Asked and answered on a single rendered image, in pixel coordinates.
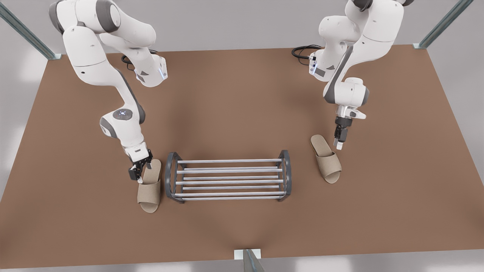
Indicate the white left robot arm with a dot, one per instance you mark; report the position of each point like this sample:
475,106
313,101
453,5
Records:
359,37

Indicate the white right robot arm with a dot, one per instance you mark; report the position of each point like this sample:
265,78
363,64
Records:
94,71

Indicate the grey metal shoe rack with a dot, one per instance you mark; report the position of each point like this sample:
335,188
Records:
228,177

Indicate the beige open-toe slipper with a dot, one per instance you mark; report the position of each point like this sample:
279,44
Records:
327,160
149,192

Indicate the silver frame post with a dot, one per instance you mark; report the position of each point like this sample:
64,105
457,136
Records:
26,34
249,260
442,24

